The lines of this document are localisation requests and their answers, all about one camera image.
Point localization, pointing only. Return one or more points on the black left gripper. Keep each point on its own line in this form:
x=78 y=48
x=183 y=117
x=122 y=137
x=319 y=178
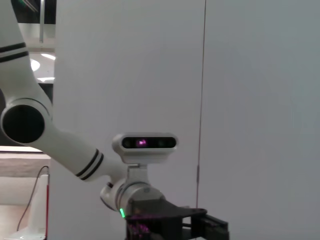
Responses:
x=155 y=220

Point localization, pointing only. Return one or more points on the white and silver left arm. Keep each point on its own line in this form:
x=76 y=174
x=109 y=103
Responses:
x=75 y=150

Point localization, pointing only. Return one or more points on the white plastic stand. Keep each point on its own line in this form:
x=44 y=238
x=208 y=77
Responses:
x=37 y=212

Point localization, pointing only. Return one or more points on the beige workbench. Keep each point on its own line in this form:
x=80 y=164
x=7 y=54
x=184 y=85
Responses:
x=15 y=165

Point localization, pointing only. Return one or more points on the grey metal pole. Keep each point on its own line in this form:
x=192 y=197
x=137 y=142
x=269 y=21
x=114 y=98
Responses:
x=42 y=22

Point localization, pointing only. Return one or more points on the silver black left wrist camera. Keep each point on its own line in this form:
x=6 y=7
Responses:
x=145 y=143

